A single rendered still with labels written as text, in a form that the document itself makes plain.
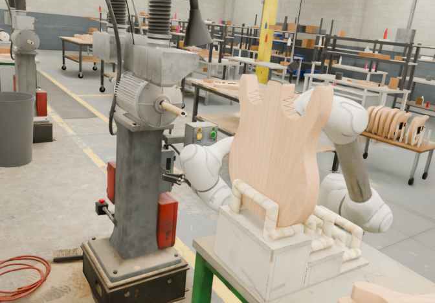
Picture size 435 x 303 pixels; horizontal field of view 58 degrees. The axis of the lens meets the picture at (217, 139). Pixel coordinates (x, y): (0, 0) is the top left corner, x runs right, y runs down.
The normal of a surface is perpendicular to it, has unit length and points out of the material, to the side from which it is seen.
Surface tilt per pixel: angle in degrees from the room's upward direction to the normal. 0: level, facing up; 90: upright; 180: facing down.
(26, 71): 90
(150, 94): 85
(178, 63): 90
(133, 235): 90
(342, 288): 0
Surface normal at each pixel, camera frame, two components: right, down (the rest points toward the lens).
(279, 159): -0.84, 0.07
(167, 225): 0.56, 0.29
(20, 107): 0.79, 0.30
